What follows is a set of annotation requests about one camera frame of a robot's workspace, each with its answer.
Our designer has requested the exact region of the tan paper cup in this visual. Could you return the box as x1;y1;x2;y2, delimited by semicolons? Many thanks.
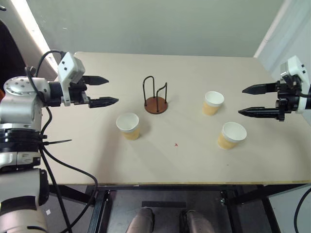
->
202;91;225;117
116;112;141;141
217;121;248;150

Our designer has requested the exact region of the black floor strip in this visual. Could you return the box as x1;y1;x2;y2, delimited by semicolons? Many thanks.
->
141;200;187;209

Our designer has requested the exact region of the black metal table frame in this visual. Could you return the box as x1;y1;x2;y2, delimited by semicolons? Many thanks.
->
48;183;311;233

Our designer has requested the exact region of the dark bulky object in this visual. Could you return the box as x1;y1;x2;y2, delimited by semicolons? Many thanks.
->
0;19;33;92

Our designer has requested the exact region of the dark grey rounded shape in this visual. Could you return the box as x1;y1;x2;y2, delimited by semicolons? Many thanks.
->
126;207;156;233
181;210;215;233

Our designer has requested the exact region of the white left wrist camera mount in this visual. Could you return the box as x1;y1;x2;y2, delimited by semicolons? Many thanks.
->
57;51;86;107

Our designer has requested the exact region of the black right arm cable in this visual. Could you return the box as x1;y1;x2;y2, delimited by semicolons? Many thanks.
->
293;186;311;233

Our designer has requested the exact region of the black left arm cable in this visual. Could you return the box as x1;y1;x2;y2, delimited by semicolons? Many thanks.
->
24;50;99;233

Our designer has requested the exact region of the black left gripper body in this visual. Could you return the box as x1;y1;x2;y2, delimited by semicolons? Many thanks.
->
69;81;90;106

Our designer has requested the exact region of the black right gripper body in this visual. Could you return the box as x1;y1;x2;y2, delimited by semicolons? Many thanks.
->
275;79;302;122

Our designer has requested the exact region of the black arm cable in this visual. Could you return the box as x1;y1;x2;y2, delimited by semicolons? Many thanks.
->
24;50;99;233
293;186;311;233

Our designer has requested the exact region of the black cable tie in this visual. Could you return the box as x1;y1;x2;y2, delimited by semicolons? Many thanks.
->
40;138;73;147

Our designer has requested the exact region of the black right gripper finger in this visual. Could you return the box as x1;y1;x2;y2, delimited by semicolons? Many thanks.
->
242;82;278;96
238;106;280;119

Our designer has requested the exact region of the wire cup holder stand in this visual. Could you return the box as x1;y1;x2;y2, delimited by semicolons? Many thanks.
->
142;76;169;115

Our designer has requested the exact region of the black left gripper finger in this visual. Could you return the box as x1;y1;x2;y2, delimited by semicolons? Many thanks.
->
87;96;120;109
82;75;109;86

